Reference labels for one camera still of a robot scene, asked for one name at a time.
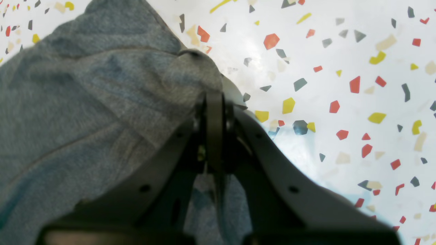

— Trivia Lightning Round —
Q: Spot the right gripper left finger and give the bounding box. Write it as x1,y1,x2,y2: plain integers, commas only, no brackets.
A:
36,93,225,245

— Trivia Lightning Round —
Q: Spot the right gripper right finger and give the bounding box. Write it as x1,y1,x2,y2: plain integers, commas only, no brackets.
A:
223,101,400,245

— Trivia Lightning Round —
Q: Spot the grey t-shirt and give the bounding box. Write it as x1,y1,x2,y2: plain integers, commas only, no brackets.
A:
1,0,246,245

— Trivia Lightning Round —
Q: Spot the terrazzo patterned tablecloth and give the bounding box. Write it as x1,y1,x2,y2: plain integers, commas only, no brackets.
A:
1,0,435,245

